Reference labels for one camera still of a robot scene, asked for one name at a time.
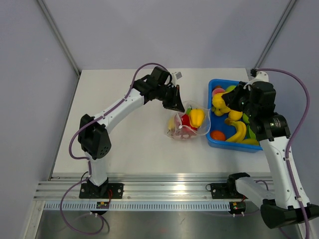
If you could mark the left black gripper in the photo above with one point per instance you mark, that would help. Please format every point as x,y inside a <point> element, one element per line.
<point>175,102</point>

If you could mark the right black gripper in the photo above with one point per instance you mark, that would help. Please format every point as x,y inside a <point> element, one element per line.
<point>231,98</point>

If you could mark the pale yellow pear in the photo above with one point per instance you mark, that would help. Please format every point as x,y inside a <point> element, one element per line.
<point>171,125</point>

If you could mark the red apple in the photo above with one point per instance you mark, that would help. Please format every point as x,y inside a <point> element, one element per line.
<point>185,120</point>

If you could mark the yellow bell pepper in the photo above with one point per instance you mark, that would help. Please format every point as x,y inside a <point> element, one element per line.
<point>196,117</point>

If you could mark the clear zip top bag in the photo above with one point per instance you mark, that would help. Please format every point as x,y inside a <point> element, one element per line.
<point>202,130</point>

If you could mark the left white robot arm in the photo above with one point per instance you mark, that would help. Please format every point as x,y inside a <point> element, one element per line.
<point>94,138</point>

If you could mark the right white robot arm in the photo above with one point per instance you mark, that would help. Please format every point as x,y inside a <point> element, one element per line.
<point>288,204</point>

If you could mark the green apple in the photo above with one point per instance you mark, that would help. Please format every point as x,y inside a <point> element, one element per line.
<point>230,88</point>

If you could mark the pink peach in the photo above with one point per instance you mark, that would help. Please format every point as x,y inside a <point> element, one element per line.
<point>217,90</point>

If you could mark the yellow lemon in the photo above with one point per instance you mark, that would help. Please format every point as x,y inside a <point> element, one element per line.
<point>235,115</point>

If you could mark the small yellow banana bunch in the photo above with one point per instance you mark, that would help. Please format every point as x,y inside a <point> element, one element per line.
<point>220,111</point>

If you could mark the light green lime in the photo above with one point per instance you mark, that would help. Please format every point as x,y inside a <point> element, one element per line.
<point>245,118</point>

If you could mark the yellow banana bunch front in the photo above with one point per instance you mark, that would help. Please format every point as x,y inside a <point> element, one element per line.
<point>241,130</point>

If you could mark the blue plastic bin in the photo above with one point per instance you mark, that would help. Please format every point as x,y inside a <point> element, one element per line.
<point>217,123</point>

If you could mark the orange persimmon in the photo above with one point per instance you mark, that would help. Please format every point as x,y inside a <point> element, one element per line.
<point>217,135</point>

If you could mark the yellow green carambola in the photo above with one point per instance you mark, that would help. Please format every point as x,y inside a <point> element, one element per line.
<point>250,141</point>

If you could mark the right small circuit board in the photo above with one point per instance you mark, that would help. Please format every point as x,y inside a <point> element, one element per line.
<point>237,207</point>

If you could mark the small circuit board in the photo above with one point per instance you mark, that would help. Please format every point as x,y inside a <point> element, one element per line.
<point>237,207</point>
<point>103,205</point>

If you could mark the left small circuit board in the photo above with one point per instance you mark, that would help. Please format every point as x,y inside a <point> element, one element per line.
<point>103,205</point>

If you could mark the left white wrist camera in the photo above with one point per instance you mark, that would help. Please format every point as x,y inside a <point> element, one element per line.
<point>175,77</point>

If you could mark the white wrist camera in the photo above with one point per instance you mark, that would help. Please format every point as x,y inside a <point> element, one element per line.
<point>175,77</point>
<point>258,76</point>

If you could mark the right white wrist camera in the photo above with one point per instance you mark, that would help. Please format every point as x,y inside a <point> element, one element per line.
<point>258,76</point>

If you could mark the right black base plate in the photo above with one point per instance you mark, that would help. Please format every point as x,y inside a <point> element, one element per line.
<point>223,191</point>

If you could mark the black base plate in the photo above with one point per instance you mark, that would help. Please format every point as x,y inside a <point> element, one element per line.
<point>112,191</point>
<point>223,191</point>

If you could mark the right aluminium frame post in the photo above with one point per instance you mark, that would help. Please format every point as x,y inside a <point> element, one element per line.
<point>289,8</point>

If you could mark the aluminium frame post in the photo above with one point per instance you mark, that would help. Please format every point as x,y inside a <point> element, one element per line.
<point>289,8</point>
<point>59,38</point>

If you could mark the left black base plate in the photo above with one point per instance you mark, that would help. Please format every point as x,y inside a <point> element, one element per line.
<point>112,191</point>

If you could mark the left aluminium frame post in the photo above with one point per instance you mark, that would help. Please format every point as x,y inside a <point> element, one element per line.
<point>59,38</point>

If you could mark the aluminium rail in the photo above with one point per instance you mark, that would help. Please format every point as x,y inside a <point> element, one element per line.
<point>137,187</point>

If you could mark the white slotted cable duct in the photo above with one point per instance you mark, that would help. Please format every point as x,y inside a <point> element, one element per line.
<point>139,206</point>

